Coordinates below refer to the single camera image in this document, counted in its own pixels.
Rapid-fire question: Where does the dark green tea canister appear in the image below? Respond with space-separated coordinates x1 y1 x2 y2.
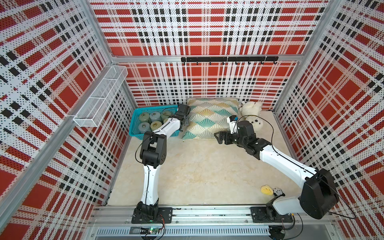
139 112 151 123

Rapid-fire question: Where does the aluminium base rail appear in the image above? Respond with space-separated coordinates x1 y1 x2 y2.
88 204 337 227

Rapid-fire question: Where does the light blue tea canister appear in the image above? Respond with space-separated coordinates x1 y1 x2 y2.
150 112 163 122

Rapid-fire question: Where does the blue grey tea canister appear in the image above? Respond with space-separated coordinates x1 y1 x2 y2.
138 122 151 134

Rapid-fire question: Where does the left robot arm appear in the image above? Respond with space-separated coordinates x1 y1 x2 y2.
135 104 191 220

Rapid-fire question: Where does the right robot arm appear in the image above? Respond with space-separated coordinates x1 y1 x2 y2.
214 121 339 220

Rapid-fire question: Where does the fan pattern pillow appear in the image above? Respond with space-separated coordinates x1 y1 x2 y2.
182 98 240 141

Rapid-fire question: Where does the green circuit board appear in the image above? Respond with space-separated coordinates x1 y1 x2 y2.
140 227 161 235

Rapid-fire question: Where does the white plush bear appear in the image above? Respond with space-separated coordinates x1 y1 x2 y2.
239 102 264 133

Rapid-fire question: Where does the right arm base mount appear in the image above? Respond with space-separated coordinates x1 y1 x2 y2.
250 206 294 223

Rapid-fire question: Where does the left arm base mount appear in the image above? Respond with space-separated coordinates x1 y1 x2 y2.
131 205 173 224

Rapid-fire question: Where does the black hook rail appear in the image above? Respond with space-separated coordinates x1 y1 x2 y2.
181 56 279 64

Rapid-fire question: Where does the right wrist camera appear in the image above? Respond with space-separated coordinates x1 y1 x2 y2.
227 115 238 134

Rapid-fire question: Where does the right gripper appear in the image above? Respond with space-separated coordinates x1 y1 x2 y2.
214 130 247 148

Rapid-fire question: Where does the yellow plush toy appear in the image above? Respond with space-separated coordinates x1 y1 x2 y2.
261 185 274 196

